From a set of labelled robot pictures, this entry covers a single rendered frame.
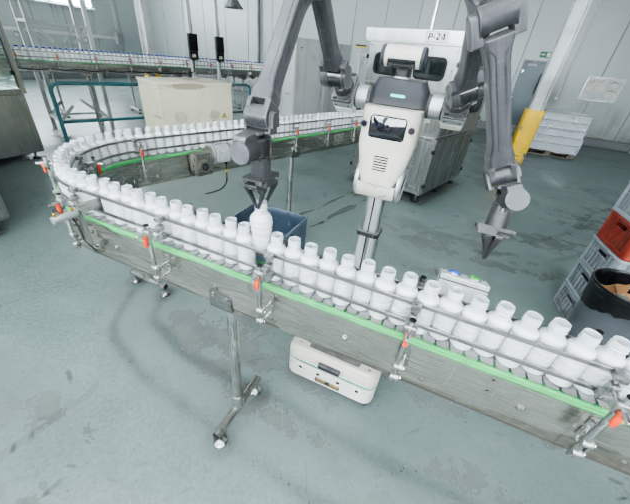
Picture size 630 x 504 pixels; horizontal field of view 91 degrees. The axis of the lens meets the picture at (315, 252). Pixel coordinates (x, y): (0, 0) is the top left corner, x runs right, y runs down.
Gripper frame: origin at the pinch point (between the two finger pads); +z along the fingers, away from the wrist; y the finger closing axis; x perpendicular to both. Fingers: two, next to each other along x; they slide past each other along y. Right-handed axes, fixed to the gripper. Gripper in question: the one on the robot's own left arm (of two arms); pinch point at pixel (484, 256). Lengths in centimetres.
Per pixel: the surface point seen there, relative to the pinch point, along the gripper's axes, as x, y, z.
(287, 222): 45, -85, 15
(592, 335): -16.1, 24.2, 9.6
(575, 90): 1098, 275, -435
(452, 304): -17.9, -6.3, 12.4
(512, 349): -16.8, 10.3, 19.0
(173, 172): 67, -187, 7
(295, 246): -18, -53, 10
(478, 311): -18.6, -0.3, 11.8
